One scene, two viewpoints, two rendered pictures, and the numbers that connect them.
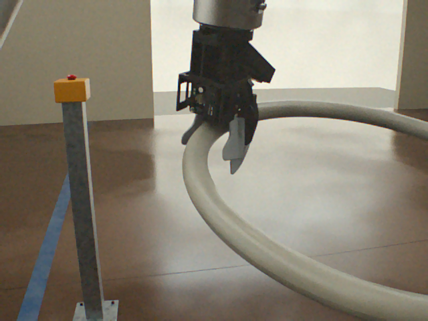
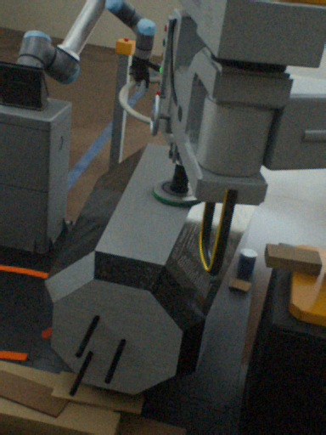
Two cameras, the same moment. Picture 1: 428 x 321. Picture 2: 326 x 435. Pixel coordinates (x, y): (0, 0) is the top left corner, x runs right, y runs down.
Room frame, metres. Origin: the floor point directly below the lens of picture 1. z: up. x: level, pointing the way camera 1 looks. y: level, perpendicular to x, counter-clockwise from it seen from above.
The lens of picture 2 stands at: (-2.19, -1.13, 1.88)
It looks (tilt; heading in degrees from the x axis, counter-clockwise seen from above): 27 degrees down; 18
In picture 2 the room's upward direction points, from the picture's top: 8 degrees clockwise
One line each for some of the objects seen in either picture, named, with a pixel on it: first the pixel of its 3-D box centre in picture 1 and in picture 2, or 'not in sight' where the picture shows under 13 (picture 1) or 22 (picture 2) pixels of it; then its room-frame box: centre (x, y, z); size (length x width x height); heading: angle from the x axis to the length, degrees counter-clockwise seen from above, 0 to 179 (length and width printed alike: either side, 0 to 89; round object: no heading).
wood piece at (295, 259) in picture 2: not in sight; (292, 258); (-0.23, -1.04, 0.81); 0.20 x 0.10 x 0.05; 107
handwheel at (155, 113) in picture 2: not in sight; (164, 116); (-0.26, -0.46, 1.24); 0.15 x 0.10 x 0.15; 28
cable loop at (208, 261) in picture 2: not in sight; (215, 223); (-0.68, -0.82, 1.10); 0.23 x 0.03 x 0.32; 28
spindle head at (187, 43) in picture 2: not in sight; (199, 84); (-0.17, -0.55, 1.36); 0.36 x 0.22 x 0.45; 28
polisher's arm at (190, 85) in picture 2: not in sight; (210, 115); (-0.45, -0.68, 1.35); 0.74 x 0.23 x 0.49; 28
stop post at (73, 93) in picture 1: (83, 208); (119, 115); (1.62, 0.55, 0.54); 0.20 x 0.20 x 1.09; 9
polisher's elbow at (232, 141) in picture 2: not in sight; (233, 132); (-0.68, -0.82, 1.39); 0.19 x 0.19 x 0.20
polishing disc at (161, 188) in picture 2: not in sight; (178, 190); (-0.10, -0.51, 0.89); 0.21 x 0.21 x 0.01
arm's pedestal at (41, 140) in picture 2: not in sight; (26, 173); (0.53, 0.64, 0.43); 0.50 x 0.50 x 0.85; 12
